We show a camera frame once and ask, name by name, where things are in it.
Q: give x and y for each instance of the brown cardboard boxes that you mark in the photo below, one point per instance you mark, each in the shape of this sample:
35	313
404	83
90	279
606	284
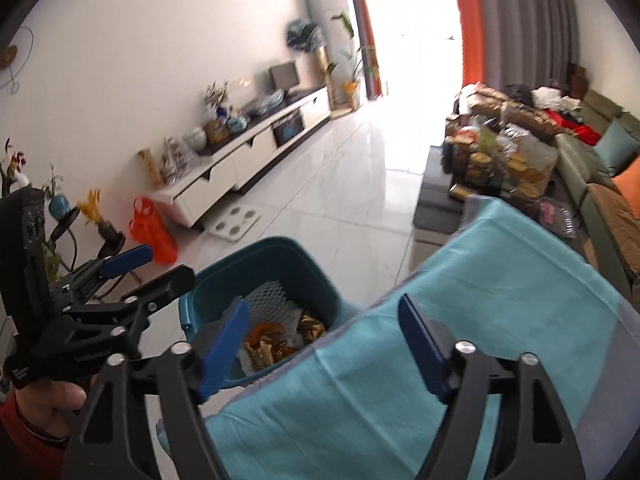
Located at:
577	80

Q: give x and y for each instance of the red flowers in white vase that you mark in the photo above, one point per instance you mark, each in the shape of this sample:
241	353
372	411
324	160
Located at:
16	162

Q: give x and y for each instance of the person's left forearm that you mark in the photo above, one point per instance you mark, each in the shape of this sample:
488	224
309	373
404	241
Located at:
25	455

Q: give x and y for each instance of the white TV cabinet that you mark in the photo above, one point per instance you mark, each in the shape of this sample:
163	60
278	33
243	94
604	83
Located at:
250	152

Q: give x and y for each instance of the clear plastic packet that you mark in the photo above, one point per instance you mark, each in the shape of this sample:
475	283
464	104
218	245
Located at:
555	215

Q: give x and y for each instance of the tall leafy potted plant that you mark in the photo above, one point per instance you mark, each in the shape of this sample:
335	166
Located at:
352	85

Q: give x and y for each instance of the white bathroom scale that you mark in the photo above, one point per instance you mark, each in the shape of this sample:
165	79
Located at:
235	222

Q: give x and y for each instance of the white ceramic jar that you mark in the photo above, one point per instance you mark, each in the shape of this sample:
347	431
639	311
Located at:
194	137

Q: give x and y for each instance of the green sofa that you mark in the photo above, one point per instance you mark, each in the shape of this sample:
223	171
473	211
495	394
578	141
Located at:
575	160

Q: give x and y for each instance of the clear bag of items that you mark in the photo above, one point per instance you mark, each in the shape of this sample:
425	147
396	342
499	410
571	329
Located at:
177	160

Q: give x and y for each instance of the orange cushion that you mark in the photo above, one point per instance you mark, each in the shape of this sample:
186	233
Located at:
630	180

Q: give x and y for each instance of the brown seat cover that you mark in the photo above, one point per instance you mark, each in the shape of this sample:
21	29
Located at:
615	225

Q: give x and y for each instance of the plant in blue vase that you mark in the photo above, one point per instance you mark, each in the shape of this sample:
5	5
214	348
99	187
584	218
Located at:
217	97

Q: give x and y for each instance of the blue grey printed blanket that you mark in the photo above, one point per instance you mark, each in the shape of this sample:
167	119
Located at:
500	310

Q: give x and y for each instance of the group of snack jars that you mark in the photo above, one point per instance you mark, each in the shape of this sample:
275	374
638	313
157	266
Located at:
480	160

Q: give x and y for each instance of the white standing air conditioner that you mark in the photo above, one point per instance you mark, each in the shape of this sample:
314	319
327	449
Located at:
325	25

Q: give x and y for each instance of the grey-blue cushion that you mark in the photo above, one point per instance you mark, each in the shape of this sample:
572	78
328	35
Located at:
617	147

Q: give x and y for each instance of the orange and grey curtain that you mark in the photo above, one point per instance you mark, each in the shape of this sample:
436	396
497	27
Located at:
520	20

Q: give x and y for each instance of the covered standing fan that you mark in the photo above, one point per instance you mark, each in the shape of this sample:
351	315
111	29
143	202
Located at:
302	35

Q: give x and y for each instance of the grey red striped curtain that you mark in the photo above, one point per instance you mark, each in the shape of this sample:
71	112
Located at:
367	35

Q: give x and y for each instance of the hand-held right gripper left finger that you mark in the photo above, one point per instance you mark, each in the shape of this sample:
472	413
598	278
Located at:
225	345

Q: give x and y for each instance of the teal plastic bin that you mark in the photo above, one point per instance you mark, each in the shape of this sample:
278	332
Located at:
280	260

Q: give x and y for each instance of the black metal plant stand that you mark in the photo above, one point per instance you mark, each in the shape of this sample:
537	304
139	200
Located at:
67	220

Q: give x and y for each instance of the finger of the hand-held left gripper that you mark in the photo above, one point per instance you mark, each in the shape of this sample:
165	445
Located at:
165	282
125	260

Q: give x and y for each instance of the clear plastic bag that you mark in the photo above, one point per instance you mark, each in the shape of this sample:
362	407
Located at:
267	103

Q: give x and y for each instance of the white dark-topped coffee table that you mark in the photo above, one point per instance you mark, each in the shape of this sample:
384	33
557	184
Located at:
435	205

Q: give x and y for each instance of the yellow flowers in black vase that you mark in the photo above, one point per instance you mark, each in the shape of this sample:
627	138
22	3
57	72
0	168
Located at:
95	207

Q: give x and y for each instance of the plant in round blue pot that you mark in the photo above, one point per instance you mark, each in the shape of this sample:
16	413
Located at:
59	205

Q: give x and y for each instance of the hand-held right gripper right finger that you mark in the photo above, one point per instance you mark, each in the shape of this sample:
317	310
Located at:
420	345

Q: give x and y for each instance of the white foam net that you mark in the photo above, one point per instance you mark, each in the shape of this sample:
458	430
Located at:
270	297

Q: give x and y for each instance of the orange plastic bag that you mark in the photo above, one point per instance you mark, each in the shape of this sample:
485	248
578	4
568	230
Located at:
152	232

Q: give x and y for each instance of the pile of clothes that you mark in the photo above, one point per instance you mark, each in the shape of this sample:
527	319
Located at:
550	105

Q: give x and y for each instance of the brown framed box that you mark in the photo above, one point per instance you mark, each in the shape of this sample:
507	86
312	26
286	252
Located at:
216	131

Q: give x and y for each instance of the gold tube box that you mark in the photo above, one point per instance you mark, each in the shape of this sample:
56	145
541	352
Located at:
151	167

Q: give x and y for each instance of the black monitor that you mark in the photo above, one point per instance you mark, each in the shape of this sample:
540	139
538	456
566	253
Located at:
283	76

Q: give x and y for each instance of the person's left hand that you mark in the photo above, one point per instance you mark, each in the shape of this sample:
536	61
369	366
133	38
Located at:
55	402

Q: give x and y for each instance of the large gold foil wrapper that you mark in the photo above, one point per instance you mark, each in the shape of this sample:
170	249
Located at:
265	342

